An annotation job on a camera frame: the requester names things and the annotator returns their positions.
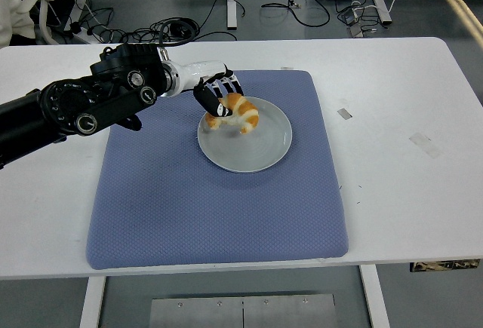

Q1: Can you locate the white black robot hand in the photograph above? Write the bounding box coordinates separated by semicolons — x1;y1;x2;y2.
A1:
176;60;245;119

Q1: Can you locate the golden croissant bread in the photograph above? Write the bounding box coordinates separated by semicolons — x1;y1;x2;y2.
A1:
205;92;260;135

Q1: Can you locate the grey round plate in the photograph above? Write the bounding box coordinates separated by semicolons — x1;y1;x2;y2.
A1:
196;96;294;174

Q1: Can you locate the grey metal plate with screws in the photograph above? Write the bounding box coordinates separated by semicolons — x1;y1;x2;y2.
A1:
148;293;337;328

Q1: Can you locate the black round floor device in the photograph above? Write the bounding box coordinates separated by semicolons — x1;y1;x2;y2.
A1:
168;18;199;38

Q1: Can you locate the blue quilted mat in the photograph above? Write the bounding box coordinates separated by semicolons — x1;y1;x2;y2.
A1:
85;69;349;271

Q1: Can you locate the grey power adapter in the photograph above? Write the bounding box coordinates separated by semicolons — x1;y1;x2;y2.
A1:
340;8;363;26

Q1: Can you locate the translucent tape strip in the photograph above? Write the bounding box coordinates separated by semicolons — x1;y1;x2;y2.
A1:
408;132;445;159

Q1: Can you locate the white table leg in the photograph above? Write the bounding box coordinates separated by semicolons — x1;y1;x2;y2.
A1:
78;275;107;328
358;263;392;328

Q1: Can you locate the tangled black cable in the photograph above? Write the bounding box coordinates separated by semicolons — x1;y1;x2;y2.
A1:
75;7;238;44

